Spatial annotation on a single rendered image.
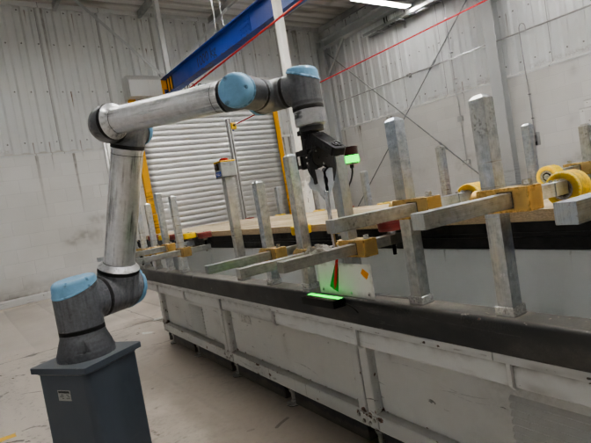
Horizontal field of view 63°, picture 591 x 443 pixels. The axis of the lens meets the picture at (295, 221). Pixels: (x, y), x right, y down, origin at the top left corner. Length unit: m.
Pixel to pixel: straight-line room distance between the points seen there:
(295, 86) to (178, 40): 9.26
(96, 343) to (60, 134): 7.75
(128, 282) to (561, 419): 1.42
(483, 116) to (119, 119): 1.04
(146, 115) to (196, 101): 0.19
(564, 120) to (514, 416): 7.63
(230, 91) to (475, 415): 1.18
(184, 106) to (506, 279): 0.94
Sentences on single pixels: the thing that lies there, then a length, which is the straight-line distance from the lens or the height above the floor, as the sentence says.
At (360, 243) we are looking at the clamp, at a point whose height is 0.86.
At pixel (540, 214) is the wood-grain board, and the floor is 0.89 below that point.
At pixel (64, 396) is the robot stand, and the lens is 1.82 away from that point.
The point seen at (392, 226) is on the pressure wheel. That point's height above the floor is 0.89.
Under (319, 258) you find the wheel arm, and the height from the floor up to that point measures 0.85.
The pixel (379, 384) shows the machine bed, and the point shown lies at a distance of 1.93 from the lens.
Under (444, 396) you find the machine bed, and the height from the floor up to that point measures 0.31.
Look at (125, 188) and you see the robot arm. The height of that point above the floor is 1.15.
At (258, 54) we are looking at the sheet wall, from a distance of 11.46.
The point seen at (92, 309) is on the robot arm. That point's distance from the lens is 1.78.
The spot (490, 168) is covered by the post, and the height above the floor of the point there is 1.01.
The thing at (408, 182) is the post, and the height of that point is 1.01.
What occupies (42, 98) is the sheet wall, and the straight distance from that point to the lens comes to 9.46.
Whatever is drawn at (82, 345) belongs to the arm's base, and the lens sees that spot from 1.78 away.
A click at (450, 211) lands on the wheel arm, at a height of 0.95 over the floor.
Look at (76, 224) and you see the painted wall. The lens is 9.19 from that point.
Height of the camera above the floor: 1.03
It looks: 3 degrees down
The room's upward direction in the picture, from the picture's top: 9 degrees counter-clockwise
